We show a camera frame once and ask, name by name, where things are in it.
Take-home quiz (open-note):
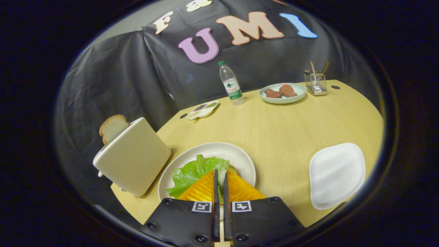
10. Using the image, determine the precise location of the pale green round plate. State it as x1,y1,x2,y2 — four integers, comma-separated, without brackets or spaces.
259,83,307,104

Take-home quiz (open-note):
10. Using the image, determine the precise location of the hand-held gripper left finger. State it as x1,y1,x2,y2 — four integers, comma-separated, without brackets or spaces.
139,169,221,247

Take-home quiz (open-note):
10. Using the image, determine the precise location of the white divided condiment dish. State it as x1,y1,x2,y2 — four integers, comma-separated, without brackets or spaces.
187,101,219,120

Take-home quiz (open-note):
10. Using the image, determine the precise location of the black backdrop cloth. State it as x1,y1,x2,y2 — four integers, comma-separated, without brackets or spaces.
55,0,381,206

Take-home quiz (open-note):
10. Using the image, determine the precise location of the white toaster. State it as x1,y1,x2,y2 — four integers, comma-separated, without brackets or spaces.
93,117,171,197

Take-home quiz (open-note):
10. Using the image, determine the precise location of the white rounded square plate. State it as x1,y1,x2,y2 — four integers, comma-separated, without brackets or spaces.
309,143,366,210

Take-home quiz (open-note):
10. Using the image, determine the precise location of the white round plate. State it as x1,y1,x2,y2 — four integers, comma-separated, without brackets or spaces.
158,142,257,220

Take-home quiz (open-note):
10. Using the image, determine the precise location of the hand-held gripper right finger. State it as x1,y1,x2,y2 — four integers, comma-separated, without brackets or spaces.
223,170,306,247

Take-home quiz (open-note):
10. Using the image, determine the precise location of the clear plastic water bottle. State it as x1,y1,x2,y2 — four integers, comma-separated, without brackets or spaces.
218,61,245,106

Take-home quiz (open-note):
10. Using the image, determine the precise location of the green lettuce leaf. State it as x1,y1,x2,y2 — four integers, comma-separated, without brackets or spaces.
166,154,229,203

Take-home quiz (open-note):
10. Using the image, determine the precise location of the white bread slice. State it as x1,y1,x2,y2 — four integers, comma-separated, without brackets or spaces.
99,115,130,145

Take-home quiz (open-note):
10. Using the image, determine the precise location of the wire utensil holder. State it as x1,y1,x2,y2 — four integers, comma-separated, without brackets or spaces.
304,70,328,96

